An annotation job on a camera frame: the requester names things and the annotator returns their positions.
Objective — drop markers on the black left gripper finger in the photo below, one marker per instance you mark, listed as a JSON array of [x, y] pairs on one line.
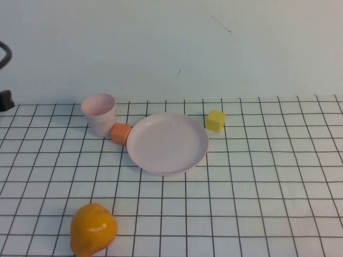
[[6, 101]]

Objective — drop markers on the pale pink plastic cup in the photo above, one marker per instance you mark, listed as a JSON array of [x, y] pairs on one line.
[[103, 121]]

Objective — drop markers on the pale pink round plate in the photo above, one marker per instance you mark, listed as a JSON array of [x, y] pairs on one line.
[[167, 146]]

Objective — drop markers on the orange foam cube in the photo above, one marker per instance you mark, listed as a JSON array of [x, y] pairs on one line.
[[119, 135]]

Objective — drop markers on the orange yellow mango fruit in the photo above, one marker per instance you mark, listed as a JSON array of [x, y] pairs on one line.
[[92, 231]]

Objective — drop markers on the yellow foam cube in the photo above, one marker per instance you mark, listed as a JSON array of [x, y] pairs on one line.
[[215, 121]]

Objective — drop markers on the white black grid mat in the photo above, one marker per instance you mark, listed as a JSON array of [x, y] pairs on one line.
[[241, 187]]

